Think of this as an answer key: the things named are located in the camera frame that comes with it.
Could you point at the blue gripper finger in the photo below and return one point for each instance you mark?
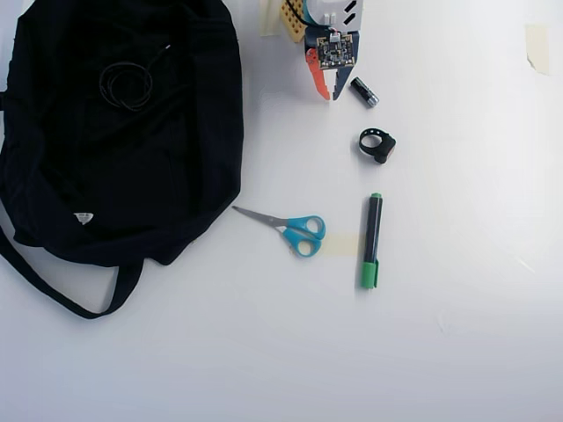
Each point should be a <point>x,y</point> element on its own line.
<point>341,83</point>

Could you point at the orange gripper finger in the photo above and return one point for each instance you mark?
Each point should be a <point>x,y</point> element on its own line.
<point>319,79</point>

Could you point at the black fabric bag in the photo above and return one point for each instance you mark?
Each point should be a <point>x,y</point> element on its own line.
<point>119,154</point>

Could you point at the black cylindrical battery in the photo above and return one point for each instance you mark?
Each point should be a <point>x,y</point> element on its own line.
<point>364,92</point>

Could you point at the yellow perforated block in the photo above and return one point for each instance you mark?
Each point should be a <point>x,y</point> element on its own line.
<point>292,26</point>

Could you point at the narrow beige tape strip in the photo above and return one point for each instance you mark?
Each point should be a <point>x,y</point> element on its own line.
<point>269,19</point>

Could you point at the green and black marker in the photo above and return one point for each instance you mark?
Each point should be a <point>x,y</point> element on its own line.
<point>371,237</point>

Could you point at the flat beige tape rectangle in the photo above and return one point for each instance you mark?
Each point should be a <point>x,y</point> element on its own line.
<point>341,245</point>

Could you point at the beige tape strip curled corner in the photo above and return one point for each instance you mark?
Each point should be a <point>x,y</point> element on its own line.
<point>537,48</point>

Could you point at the black camera circuit board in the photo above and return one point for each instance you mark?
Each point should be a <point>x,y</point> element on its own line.
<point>335,52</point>

